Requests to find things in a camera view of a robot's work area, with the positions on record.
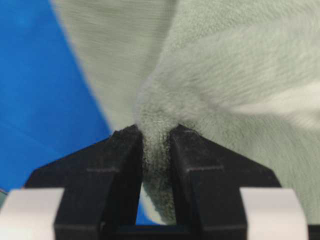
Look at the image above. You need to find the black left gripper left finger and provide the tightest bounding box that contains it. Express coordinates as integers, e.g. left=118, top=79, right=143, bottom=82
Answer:
left=24, top=125, right=143, bottom=240

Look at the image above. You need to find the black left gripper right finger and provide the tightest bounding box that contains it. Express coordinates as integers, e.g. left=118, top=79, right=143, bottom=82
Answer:
left=169, top=125, right=280, bottom=240

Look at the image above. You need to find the pale green bath towel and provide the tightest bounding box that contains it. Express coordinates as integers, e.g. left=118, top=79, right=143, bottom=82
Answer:
left=52, top=0, right=320, bottom=224

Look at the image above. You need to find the blue table mat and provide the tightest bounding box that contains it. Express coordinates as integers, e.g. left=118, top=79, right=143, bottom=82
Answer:
left=0, top=0, right=173, bottom=194

